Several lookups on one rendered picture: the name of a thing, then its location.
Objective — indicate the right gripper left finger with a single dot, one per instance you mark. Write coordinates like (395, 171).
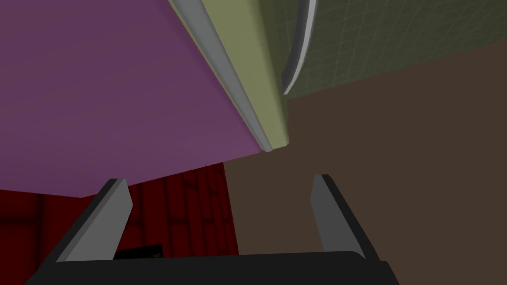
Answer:
(101, 225)

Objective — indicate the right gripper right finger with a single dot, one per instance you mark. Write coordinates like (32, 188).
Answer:
(332, 221)

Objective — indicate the purple fridge body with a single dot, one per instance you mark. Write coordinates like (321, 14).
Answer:
(111, 91)

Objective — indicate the olive green fridge door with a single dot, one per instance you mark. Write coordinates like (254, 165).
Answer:
(253, 59)

